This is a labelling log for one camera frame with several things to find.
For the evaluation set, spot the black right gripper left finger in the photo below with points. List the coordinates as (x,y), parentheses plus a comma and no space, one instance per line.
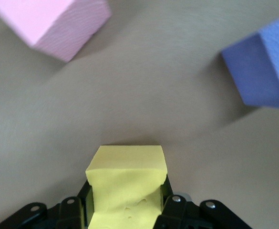
(70,214)

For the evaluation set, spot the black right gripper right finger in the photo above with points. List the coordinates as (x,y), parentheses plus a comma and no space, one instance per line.
(175,214)

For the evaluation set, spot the yellow foam cube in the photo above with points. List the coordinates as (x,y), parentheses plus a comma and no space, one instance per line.
(127,171)

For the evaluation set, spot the pink foam cube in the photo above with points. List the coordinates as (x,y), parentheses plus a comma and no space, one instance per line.
(46,21)

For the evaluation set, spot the brown table cover sheet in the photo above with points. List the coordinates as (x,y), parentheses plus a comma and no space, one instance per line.
(139,95)

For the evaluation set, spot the purple foam cube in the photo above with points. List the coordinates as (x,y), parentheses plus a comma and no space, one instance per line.
(268,66)

